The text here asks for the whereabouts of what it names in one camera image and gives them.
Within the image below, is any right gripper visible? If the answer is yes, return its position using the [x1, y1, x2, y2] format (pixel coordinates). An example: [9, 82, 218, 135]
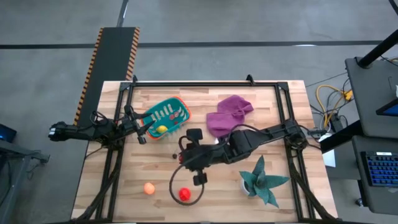
[178, 128, 231, 187]

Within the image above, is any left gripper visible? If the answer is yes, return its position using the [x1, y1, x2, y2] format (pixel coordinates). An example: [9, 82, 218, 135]
[119, 105, 155, 145]

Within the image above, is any round red fruit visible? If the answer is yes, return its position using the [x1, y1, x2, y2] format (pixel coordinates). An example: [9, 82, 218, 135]
[178, 187, 192, 202]

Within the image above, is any teal basket with orange rim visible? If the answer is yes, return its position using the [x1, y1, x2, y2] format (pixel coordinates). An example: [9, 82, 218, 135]
[142, 95, 192, 140]

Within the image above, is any purple cloth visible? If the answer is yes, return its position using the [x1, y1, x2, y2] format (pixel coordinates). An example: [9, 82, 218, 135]
[206, 95, 254, 139]

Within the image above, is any black hazard-striped floor mat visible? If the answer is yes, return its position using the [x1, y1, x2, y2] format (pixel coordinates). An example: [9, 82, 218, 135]
[73, 27, 141, 128]

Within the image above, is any teal artificial plant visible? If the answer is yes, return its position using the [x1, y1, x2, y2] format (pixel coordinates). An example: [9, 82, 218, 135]
[238, 154, 292, 208]

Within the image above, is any grey metal stand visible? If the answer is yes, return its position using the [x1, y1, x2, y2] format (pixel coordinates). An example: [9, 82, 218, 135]
[0, 139, 50, 224]

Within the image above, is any dark blue glowing device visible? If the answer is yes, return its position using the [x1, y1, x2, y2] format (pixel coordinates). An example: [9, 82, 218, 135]
[0, 123, 18, 143]

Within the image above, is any white paper sheet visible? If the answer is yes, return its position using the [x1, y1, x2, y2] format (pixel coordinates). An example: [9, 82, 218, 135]
[322, 149, 336, 168]

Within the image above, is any black power strip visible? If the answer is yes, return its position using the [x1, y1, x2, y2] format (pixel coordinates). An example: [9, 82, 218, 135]
[329, 113, 343, 133]

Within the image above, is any black cart bar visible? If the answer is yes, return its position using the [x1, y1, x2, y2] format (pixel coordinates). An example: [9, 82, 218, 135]
[320, 121, 363, 154]

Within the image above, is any grey keyboard shelf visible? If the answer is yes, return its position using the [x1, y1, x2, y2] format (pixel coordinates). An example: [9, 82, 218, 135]
[351, 135, 398, 215]

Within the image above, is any grey cart top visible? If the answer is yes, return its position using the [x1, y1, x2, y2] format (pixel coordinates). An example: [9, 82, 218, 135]
[345, 57, 398, 139]

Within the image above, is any backlit black keyboard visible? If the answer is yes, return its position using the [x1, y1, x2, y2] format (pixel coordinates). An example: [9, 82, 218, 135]
[360, 151, 398, 187]

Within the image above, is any blue screen device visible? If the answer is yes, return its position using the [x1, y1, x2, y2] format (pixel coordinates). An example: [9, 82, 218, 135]
[375, 98, 398, 118]

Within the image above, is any black diagonal pole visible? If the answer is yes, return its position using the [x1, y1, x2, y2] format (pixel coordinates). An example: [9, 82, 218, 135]
[357, 29, 398, 68]

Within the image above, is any black looped gripper cable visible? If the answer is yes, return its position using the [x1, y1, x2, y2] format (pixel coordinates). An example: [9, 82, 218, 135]
[169, 161, 206, 206]

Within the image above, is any black aluminium frame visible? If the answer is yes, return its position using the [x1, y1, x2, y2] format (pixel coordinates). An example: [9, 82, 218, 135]
[70, 74, 340, 223]

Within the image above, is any yellow cable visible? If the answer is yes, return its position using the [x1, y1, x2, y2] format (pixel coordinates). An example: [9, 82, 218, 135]
[316, 84, 354, 125]

